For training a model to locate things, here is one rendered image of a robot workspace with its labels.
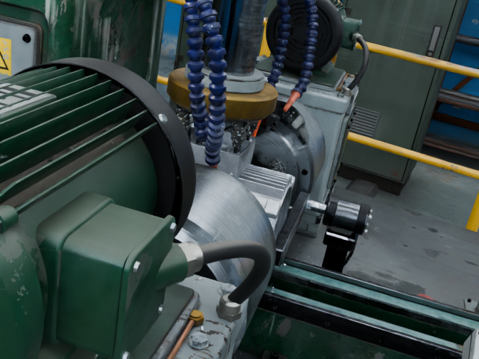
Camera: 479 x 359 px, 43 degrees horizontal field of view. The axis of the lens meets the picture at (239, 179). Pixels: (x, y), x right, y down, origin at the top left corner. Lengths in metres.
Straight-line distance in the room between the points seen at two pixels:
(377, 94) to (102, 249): 3.76
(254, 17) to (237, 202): 0.30
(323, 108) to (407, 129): 2.66
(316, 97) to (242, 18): 0.52
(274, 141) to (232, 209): 0.41
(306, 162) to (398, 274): 0.43
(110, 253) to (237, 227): 0.44
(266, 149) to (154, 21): 0.32
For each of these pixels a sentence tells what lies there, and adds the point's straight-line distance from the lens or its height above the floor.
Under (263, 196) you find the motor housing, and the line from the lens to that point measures 0.98.
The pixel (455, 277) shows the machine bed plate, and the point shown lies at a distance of 1.55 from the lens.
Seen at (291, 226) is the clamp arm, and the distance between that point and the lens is 1.03.
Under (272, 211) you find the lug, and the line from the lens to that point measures 0.95.
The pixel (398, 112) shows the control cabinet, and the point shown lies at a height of 0.55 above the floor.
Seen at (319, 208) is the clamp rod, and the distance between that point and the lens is 1.15.
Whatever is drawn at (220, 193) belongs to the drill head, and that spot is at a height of 1.16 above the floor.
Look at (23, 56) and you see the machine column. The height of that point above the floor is 1.26.
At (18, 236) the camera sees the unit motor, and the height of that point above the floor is 1.32.
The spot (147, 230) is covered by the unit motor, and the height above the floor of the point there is 1.31.
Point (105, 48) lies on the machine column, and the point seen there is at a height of 1.26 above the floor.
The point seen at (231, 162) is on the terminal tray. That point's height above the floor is 1.13.
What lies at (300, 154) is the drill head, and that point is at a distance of 1.16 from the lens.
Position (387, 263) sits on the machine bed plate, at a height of 0.80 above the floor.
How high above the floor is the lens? 1.48
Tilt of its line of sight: 23 degrees down
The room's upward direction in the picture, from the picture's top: 11 degrees clockwise
